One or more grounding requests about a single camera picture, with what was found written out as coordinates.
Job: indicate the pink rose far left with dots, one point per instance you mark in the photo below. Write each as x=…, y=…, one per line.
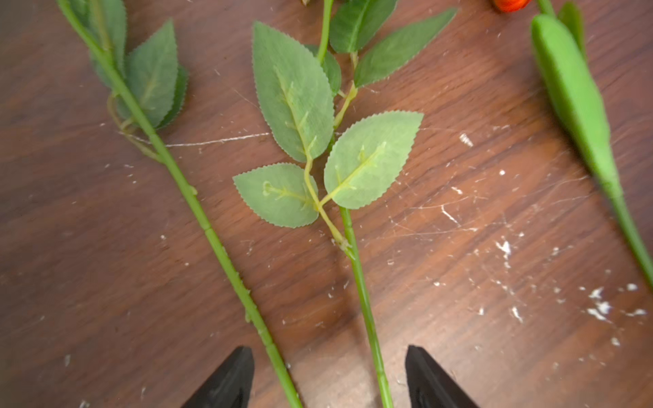
x=148, y=85

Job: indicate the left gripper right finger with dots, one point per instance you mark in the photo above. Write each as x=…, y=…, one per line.
x=430, y=385

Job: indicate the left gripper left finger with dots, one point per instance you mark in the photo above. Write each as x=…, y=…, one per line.
x=230, y=385

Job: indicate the orange tulip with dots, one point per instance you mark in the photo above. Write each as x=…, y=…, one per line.
x=559, y=49

